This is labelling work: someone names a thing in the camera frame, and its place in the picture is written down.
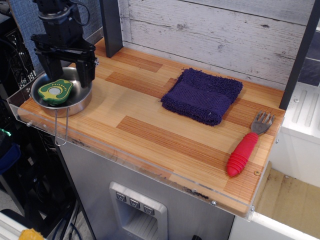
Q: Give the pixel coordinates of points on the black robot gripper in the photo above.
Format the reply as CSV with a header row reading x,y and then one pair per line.
x,y
63,41

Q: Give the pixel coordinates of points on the green toy avocado half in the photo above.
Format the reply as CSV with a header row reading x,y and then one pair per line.
x,y
56,92

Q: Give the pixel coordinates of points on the stainless steel pot with handle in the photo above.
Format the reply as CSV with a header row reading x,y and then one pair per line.
x,y
78,100

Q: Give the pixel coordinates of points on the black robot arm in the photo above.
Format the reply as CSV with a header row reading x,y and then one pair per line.
x,y
59,6

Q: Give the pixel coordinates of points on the black storage crate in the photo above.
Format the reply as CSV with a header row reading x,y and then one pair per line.
x,y
16,67

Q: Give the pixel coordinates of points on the purple folded towel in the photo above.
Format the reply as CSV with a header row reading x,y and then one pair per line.
x,y
201,96

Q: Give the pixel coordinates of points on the stainless steel toy fridge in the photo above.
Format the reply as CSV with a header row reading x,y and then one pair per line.
x,y
124,202

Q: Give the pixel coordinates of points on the yellow and black object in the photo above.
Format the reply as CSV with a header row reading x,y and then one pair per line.
x,y
30,234

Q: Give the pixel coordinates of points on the clear acrylic table edge guard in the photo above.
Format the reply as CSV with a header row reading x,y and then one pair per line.
x,y
126,123

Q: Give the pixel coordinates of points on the white toy sink unit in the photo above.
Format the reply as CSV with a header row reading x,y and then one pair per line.
x,y
289,198

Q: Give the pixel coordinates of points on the dark grey left post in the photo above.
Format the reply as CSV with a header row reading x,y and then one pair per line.
x,y
111,23

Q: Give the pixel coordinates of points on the dark grey post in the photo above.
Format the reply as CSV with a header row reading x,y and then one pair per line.
x,y
111,23
301,55

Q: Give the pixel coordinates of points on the fork with red handle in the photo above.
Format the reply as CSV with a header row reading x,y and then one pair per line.
x,y
240,156

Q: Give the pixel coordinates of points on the dark grey right post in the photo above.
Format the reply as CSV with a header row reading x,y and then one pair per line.
x,y
301,55

